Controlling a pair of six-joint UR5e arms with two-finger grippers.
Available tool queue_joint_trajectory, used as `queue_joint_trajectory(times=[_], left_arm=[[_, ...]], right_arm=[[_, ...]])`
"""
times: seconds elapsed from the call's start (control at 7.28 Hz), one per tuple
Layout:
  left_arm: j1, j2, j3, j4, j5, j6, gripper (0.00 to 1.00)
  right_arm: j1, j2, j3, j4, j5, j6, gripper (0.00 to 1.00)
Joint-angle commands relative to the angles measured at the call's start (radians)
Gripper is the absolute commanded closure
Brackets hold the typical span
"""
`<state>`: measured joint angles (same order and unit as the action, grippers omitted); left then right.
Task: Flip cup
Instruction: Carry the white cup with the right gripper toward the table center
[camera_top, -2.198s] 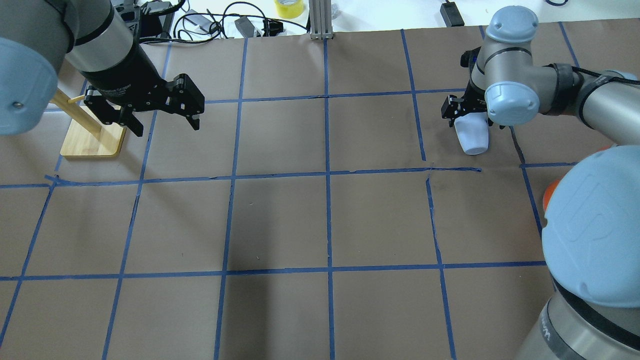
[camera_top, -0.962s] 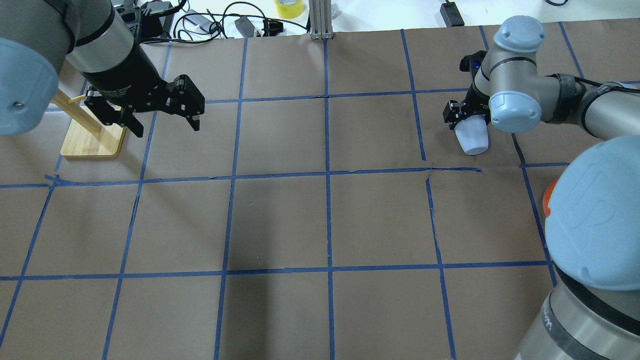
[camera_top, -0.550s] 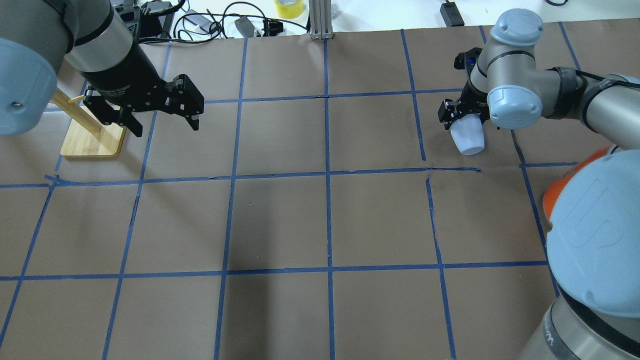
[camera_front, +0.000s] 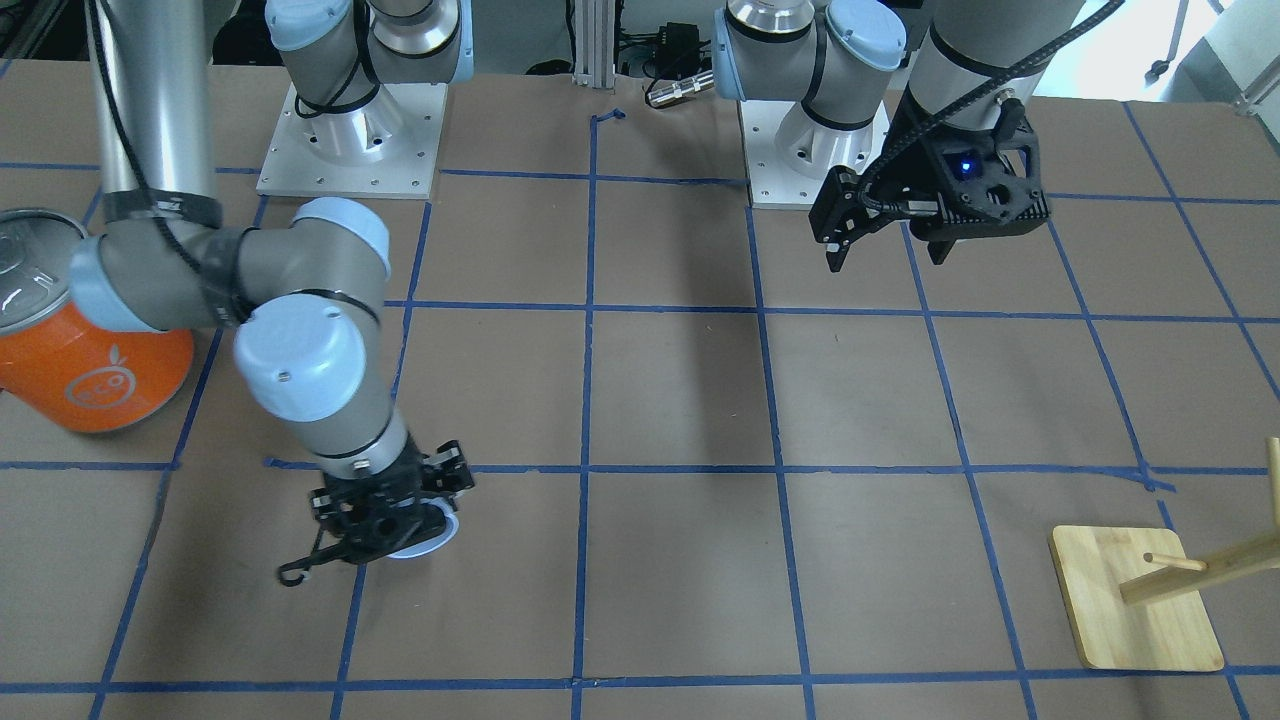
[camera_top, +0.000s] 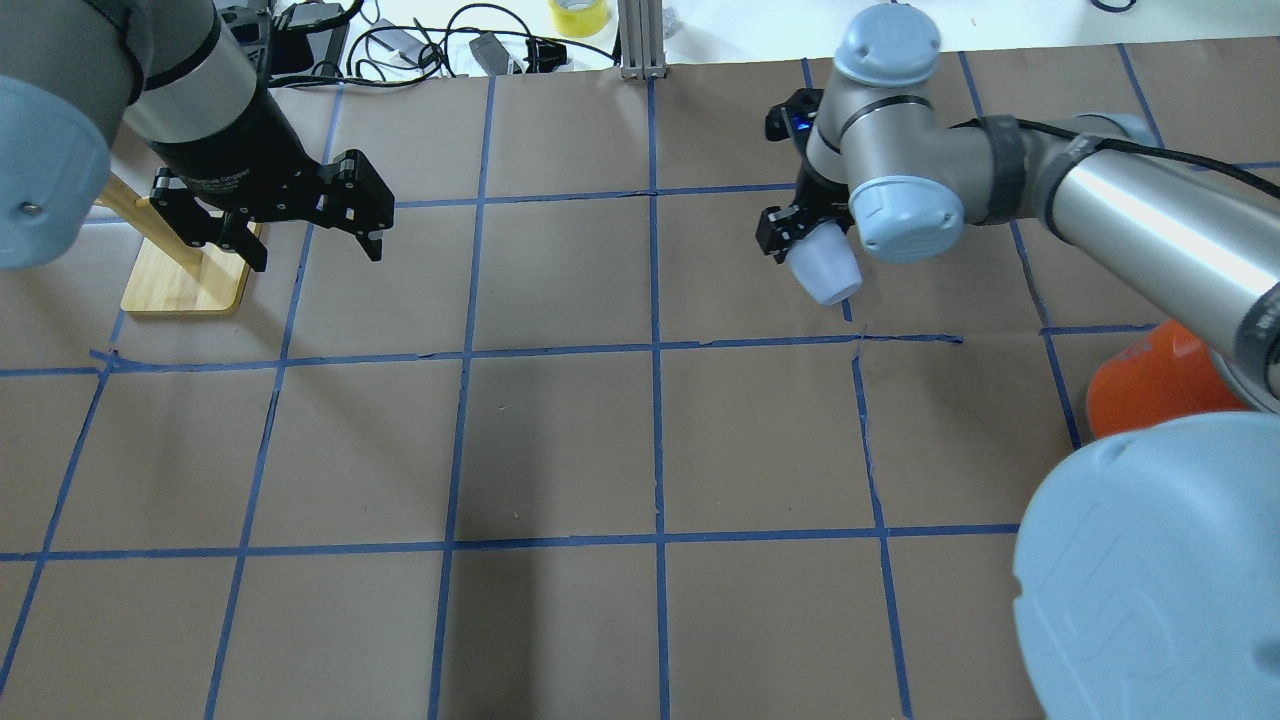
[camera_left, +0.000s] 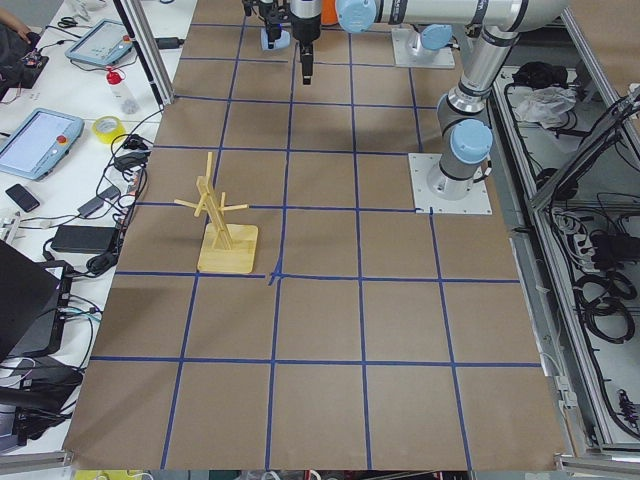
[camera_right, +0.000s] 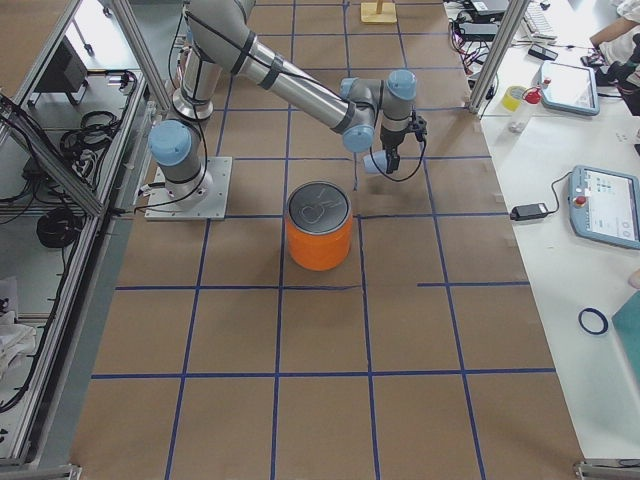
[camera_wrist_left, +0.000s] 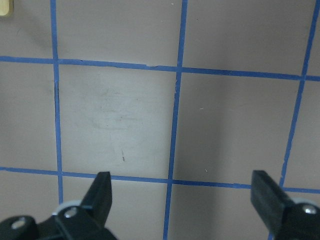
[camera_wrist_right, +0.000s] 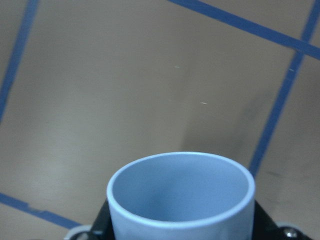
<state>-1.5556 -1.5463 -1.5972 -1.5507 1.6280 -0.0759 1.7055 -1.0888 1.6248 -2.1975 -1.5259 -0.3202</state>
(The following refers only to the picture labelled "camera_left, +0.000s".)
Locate black gripper, camera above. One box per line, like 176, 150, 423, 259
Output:
242, 0, 290, 49
291, 15, 320, 85

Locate light blue plastic cup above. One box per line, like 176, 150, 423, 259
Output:
260, 28, 291, 51

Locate wooden cup rack stand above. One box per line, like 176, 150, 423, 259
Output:
174, 152, 259, 274

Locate large orange can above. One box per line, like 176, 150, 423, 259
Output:
321, 0, 338, 26

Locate blue teach pendant far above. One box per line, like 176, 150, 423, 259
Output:
65, 19, 133, 67

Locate blue teach pendant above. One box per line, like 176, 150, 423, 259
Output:
65, 19, 133, 67
1, 108, 85, 180

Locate white bottle red cap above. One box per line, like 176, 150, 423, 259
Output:
106, 67, 140, 115

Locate yellow tape roll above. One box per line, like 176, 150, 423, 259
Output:
92, 116, 126, 144

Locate white crumpled cloth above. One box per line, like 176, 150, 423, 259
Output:
514, 86, 577, 129

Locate blue teach pendant near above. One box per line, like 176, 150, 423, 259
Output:
1, 108, 85, 180

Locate black power brick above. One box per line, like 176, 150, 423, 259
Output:
51, 225, 117, 254

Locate black smartphone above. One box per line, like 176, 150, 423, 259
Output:
5, 184, 40, 212

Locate black laptop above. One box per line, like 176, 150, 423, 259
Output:
1, 242, 72, 360

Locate silver robot arm, camera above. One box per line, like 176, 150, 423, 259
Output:
392, 23, 457, 69
289, 0, 571, 197

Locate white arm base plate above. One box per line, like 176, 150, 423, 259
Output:
391, 26, 457, 69
408, 153, 492, 215

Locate aluminium frame post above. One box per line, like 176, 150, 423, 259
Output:
113, 0, 175, 107

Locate black coiled cables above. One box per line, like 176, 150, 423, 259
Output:
572, 269, 637, 346

